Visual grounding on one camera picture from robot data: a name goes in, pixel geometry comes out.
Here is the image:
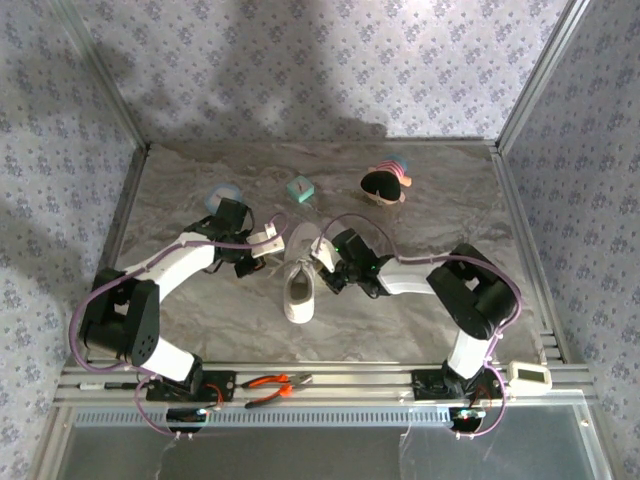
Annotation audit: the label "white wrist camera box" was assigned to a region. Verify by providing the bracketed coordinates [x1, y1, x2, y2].
[309, 239, 342, 274]
[246, 221, 284, 259]

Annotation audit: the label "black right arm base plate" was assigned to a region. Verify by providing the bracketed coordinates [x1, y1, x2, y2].
[411, 368, 507, 402]

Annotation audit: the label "round blue lidded container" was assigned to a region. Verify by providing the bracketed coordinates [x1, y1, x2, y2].
[204, 183, 243, 214]

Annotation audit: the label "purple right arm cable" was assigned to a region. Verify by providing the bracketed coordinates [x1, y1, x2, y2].
[318, 213, 524, 442]

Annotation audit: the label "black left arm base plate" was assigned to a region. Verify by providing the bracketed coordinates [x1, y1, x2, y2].
[144, 369, 238, 404]

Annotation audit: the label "black and white marker pen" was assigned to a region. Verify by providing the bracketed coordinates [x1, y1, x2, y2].
[78, 380, 144, 392]

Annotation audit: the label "white sneaker shoe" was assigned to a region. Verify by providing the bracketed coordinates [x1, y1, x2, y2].
[281, 221, 320, 324]

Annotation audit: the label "teal cube box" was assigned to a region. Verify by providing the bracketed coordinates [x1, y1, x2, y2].
[285, 175, 316, 204]

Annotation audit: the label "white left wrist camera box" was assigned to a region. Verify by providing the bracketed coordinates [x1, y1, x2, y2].
[246, 221, 284, 259]

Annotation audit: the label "white device with display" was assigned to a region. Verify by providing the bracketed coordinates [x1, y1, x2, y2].
[506, 360, 554, 393]

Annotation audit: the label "orange handled pliers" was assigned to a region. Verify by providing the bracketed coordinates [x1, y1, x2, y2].
[240, 371, 316, 411]

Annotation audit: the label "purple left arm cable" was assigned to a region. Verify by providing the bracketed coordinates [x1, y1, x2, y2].
[68, 211, 291, 442]

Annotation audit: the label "small black circuit board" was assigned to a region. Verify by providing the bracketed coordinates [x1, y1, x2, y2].
[165, 406, 211, 434]
[449, 406, 488, 433]

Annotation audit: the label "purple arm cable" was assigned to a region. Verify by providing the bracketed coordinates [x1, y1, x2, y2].
[68, 211, 291, 442]
[318, 213, 524, 442]

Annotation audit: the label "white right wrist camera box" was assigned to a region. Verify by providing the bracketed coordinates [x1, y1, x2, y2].
[309, 239, 342, 274]

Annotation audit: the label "grey slotted cable duct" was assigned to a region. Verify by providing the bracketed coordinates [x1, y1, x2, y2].
[73, 403, 454, 427]

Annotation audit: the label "aluminium enclosure frame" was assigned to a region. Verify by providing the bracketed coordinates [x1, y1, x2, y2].
[29, 0, 617, 480]

